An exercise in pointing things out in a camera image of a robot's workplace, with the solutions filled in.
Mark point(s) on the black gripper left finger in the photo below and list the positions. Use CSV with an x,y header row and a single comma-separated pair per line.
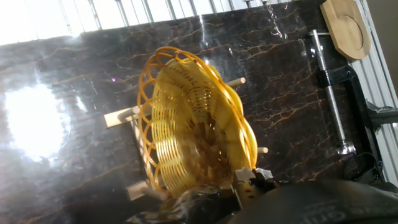
x,y
245,186

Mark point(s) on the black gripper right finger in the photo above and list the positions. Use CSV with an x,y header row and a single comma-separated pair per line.
x,y
265,180

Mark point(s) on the woven yellow wicker basket dish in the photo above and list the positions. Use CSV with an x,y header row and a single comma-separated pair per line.
x,y
192,124

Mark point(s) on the wooden peg dish rack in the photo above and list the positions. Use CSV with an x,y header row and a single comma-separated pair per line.
x,y
118,116

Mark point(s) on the black clamp with metal screw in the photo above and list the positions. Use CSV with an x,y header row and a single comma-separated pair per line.
x,y
357,90

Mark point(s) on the wooden board with circle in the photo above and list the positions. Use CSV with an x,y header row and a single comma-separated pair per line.
x,y
345,28

